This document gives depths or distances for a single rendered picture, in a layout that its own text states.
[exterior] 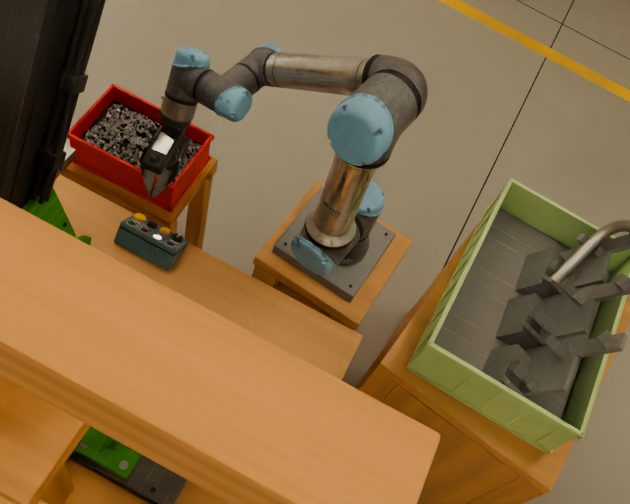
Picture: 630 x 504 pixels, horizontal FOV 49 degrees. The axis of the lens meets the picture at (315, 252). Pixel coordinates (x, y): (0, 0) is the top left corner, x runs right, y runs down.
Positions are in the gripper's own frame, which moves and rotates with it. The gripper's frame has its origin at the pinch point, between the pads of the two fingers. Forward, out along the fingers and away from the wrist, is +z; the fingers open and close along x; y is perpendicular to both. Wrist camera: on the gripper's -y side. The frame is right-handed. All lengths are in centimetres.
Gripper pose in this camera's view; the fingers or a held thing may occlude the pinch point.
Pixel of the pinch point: (151, 193)
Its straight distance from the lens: 168.8
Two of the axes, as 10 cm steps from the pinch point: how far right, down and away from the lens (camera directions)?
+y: 1.8, -4.5, 8.7
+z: -3.5, 8.0, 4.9
